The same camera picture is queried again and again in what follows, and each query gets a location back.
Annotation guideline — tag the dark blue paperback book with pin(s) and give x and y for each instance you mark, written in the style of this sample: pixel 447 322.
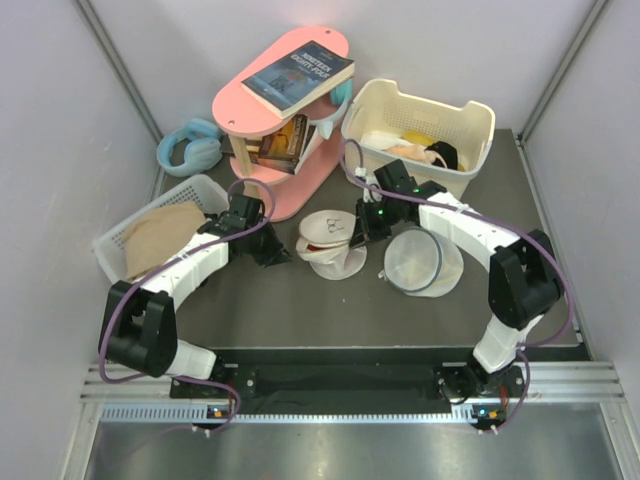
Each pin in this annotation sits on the dark blue paperback book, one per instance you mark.
pixel 298 78

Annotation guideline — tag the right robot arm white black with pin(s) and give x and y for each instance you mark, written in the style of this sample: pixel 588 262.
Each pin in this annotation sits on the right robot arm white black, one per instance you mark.
pixel 524 278

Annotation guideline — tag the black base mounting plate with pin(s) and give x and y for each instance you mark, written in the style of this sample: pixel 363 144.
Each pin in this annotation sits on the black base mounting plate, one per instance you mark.
pixel 431 373

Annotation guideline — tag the cream plastic laundry basket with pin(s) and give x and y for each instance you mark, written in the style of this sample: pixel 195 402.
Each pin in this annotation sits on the cream plastic laundry basket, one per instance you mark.
pixel 381 106

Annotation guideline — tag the white plastic perforated basket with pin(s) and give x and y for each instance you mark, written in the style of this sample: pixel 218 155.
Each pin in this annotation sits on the white plastic perforated basket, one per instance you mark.
pixel 109 248

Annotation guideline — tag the brown orange book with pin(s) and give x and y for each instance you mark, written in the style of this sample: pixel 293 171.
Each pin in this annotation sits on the brown orange book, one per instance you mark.
pixel 286 149

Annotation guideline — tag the blue headphones on floor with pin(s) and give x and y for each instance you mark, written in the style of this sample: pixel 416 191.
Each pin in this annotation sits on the blue headphones on floor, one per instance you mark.
pixel 202 151

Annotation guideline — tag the grey trim mesh laundry bag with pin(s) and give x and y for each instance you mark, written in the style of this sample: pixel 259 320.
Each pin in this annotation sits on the grey trim mesh laundry bag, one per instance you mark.
pixel 422 263

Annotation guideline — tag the clothes pile in cream basket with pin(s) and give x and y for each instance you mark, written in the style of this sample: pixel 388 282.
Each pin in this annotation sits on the clothes pile in cream basket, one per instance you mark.
pixel 416 146

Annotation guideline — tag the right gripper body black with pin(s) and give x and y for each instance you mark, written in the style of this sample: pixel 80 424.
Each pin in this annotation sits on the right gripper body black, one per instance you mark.
pixel 377 218

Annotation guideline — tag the beige folded cloth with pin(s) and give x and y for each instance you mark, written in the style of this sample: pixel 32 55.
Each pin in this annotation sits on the beige folded cloth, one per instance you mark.
pixel 158 235

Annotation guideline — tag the red bra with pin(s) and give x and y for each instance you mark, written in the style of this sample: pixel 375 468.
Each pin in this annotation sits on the red bra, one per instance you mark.
pixel 315 246

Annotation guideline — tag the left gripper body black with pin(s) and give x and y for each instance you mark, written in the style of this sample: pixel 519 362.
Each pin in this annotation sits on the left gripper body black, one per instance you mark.
pixel 264 247

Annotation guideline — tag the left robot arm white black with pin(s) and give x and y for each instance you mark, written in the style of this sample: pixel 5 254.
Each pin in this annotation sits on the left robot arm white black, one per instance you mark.
pixel 139 328

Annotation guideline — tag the beige trim mesh laundry bag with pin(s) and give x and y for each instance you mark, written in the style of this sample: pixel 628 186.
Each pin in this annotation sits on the beige trim mesh laundry bag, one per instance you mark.
pixel 332 229

